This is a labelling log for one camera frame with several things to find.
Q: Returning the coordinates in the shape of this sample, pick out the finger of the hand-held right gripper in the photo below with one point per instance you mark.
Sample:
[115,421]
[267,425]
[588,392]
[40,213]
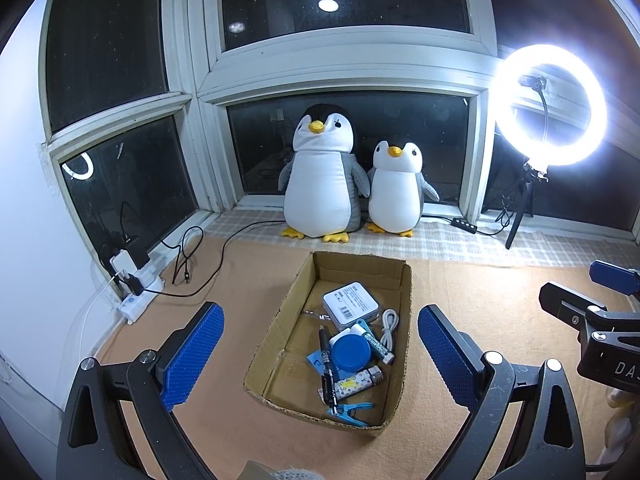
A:
[565,307]
[615,277]

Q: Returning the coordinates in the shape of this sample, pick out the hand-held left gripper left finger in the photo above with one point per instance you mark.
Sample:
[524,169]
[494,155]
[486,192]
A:
[192,355]

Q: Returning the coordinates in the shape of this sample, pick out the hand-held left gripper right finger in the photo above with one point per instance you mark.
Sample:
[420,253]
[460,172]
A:
[447,355]

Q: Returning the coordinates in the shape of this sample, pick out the green glue stick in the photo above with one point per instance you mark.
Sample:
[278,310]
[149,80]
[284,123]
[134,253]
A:
[377,347]

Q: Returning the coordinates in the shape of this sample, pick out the cardboard box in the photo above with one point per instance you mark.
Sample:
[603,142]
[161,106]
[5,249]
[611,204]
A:
[280,340]

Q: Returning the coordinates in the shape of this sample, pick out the patterned lighter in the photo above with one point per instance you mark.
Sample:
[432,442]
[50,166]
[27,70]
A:
[357,382]

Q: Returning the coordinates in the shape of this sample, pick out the blue round lid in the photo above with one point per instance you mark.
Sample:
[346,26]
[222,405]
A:
[352,355]

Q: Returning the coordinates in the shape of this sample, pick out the white square labelled box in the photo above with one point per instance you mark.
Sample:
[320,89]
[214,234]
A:
[350,305]

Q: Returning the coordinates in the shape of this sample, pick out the light blue clothespin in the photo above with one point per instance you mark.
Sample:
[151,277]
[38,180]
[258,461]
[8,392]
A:
[350,410]

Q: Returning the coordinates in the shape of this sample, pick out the black pen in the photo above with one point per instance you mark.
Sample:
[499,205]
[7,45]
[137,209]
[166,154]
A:
[326,360]

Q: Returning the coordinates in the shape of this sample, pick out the person's right hand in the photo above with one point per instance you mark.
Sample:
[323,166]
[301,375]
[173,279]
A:
[622,425]

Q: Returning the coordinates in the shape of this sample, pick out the white power strip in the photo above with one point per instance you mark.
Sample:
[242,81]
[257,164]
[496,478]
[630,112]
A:
[137,302]

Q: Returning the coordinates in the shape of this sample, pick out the black plug adapter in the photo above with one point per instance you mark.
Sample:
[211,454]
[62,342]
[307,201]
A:
[134,285]

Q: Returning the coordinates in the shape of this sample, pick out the white charger plug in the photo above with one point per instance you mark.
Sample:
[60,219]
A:
[350,334]

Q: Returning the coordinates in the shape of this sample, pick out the checked white cloth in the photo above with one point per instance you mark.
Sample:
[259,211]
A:
[450,250]

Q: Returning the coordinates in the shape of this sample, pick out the black tripod leg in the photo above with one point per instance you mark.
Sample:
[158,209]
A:
[520,210]

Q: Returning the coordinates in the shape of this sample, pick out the white plug adapter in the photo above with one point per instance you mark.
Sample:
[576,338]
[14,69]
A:
[121,264]

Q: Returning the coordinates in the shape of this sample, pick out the small metal rod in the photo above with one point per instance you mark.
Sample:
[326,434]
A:
[315,314]

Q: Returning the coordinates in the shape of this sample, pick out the white fuzzy fabric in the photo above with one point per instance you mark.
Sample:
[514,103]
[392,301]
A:
[297,475]

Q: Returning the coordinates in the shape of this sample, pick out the small penguin plush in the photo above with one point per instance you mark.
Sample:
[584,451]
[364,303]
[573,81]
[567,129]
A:
[395,190]

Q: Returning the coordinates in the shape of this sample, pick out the large penguin plush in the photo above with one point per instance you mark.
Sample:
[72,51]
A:
[320,185]

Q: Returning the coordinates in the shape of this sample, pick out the white window frame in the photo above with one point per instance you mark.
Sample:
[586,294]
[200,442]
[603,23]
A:
[200,110]

